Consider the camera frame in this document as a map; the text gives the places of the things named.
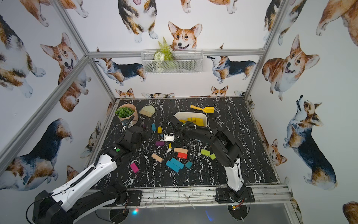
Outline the white plastic bin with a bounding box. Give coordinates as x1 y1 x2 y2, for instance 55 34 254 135
174 112 208 127

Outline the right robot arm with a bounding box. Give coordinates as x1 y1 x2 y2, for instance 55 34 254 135
163 117 244 198

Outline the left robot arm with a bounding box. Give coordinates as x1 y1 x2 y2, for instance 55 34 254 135
26 125 145 224

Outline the natural wood block upper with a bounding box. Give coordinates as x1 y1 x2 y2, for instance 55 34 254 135
174 147 188 154

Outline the natural wood block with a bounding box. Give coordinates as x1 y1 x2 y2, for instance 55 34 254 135
174 147 188 154
152 153 163 163

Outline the red block in pile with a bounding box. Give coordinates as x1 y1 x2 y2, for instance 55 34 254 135
178 153 187 159

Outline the terracotta pot with plant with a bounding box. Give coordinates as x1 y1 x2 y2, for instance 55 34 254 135
115 104 139 125

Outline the purple block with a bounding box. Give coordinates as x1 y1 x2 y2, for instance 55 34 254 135
155 141 165 147

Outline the green block left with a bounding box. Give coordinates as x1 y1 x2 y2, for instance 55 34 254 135
200 149 211 156

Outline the green block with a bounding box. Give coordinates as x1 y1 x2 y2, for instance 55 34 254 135
200 149 211 156
209 154 216 160

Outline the magenta block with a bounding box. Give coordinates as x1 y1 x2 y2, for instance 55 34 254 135
130 162 139 174

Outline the teal long block rear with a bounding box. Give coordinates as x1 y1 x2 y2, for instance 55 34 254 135
171 158 185 169

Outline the teal long block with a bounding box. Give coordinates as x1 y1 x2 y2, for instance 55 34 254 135
166 161 180 173
171 158 185 169

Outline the yellow toy shovel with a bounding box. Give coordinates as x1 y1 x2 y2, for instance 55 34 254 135
190 105 215 113

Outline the small teal block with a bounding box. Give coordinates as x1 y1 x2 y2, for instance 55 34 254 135
185 161 193 169

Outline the natural wood block lower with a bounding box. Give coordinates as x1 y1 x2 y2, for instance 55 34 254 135
152 153 163 163

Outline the teal long block front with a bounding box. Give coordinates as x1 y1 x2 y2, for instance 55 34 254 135
166 161 180 173

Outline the green block right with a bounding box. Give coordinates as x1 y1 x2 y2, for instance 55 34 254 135
209 154 216 160

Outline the artificial fern and flower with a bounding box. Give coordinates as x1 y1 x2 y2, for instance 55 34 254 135
154 37 174 73

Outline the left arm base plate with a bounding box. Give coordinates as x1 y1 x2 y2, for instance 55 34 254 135
105 190 143 207

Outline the white wire wall basket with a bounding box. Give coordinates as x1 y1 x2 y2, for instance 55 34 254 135
140 49 204 74

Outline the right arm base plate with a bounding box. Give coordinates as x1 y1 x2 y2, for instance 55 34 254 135
215 186 255 203

